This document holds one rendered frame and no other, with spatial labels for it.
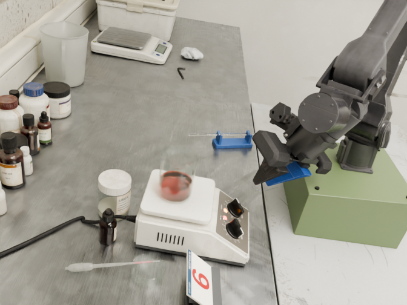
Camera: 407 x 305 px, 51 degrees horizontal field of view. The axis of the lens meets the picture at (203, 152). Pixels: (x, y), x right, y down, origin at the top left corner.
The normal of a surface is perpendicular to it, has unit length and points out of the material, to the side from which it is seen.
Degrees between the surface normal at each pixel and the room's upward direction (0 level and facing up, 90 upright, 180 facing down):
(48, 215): 0
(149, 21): 94
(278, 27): 90
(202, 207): 0
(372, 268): 0
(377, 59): 33
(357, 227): 90
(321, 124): 72
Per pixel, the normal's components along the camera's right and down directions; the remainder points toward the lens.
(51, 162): 0.15, -0.83
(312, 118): -0.57, 0.05
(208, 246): -0.09, 0.53
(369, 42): -0.25, -0.54
